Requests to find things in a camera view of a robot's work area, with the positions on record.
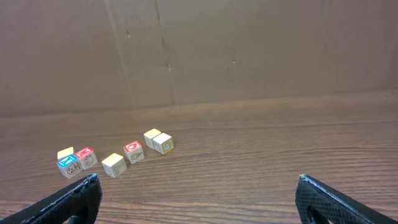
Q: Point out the yellow block top right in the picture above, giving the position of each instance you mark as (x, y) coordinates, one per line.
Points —
(149, 136)

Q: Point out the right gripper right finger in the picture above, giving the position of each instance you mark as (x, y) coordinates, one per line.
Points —
(319, 203)

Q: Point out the yellow block centre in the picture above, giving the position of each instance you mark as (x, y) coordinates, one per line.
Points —
(114, 165)

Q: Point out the blue X block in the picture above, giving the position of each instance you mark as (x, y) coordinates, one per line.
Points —
(69, 166)

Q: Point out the yellow block left cluster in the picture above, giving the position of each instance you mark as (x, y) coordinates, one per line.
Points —
(65, 153)

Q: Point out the red O block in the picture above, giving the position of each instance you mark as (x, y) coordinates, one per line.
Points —
(134, 152)

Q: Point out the red M block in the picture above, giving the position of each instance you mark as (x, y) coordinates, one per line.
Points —
(87, 157)

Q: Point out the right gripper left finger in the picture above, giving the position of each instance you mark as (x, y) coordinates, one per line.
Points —
(76, 203)

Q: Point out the cardboard backdrop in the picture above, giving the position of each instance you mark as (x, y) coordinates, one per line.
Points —
(65, 56)

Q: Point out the white block top right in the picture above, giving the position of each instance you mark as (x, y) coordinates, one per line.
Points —
(163, 143)

